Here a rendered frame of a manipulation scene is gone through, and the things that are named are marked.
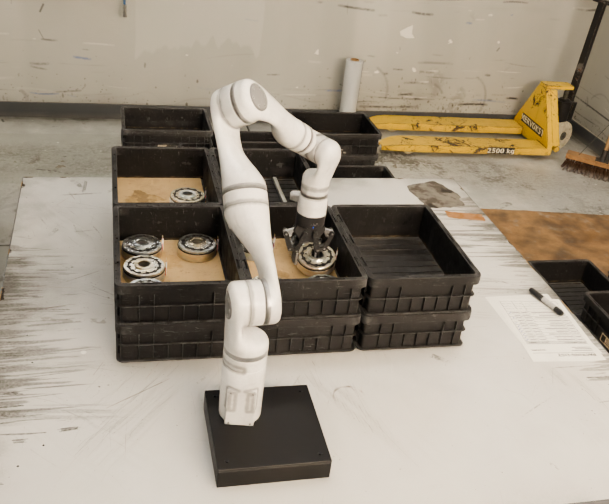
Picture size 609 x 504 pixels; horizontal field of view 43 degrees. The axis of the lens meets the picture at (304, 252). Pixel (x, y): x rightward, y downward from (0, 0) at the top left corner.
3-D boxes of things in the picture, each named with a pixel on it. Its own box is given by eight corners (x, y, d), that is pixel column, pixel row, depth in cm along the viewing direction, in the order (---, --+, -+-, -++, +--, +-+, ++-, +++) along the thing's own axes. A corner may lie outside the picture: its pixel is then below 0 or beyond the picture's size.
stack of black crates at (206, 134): (202, 192, 396) (206, 108, 374) (209, 220, 371) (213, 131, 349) (121, 192, 387) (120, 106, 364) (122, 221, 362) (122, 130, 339)
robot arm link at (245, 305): (232, 298, 147) (226, 369, 156) (281, 295, 150) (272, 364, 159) (223, 272, 155) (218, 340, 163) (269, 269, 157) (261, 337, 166)
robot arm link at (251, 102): (315, 113, 180) (285, 124, 185) (244, 68, 159) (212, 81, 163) (318, 149, 178) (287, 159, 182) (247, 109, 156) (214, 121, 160)
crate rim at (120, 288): (246, 291, 182) (247, 282, 181) (114, 295, 175) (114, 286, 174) (224, 212, 216) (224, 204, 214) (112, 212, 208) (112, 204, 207)
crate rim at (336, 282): (368, 288, 189) (369, 279, 188) (246, 291, 182) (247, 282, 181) (328, 211, 223) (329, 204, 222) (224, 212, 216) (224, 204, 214)
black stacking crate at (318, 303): (361, 320, 194) (368, 281, 189) (244, 324, 187) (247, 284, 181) (324, 241, 227) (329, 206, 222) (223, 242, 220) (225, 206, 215)
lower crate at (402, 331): (464, 350, 207) (474, 312, 201) (356, 355, 200) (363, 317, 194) (414, 270, 240) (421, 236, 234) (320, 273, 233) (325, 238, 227)
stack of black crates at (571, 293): (625, 360, 308) (644, 312, 296) (557, 365, 300) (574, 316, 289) (573, 303, 341) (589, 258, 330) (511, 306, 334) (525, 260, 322)
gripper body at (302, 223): (298, 215, 194) (294, 247, 198) (331, 216, 195) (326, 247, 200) (292, 201, 200) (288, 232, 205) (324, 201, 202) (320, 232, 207)
